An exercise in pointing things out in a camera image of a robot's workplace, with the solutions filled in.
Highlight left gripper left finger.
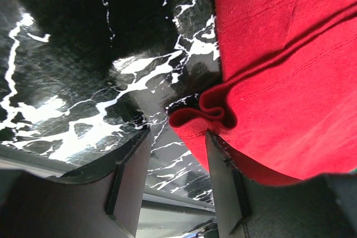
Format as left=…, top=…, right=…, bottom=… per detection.
left=1, top=129, right=151, bottom=237

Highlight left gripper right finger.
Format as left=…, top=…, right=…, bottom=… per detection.
left=205, top=132, right=356, bottom=237

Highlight red t shirt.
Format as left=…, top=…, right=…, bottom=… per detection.
left=170, top=0, right=356, bottom=185

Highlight aluminium rail frame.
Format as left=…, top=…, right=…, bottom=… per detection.
left=1, top=160, right=215, bottom=237

